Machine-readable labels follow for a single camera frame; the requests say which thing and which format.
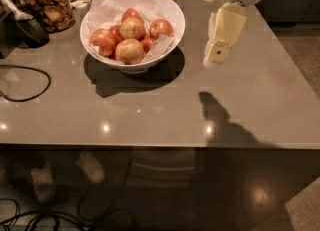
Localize left red-yellow apple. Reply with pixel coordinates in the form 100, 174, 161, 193
89, 29, 116, 57

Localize black round device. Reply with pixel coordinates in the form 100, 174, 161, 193
15, 18, 50, 48

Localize white spoon handle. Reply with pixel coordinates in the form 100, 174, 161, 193
0, 0, 33, 21

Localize back red apple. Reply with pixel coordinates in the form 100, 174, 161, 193
121, 8, 144, 22

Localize small red apple middle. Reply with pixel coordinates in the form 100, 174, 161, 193
109, 25, 123, 43

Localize black floor cables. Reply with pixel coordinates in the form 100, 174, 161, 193
0, 188, 138, 231

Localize yellow-red apple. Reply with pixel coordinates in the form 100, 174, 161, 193
114, 39, 145, 65

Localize white slipper left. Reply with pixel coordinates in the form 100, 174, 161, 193
31, 163, 56, 203

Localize white slipper right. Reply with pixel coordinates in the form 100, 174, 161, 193
76, 151, 105, 184

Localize white slipper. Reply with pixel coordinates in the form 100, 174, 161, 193
31, 163, 56, 203
76, 151, 105, 184

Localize small red apple right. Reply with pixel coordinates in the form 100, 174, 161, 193
140, 37, 154, 53

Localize small red apple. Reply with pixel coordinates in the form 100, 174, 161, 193
109, 25, 123, 43
140, 37, 154, 53

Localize white paper bowl liner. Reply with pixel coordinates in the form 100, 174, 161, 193
80, 0, 185, 73

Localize centre yellow apple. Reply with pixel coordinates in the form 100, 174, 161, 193
119, 17, 146, 40

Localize black cable on table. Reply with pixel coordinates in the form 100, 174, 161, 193
0, 64, 52, 103

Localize white ceramic bowl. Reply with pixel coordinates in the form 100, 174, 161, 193
80, 0, 185, 74

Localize glass jar of dried chips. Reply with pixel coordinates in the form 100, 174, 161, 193
11, 0, 76, 34

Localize small white items behind bowl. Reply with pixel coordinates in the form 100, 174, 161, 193
70, 0, 91, 10

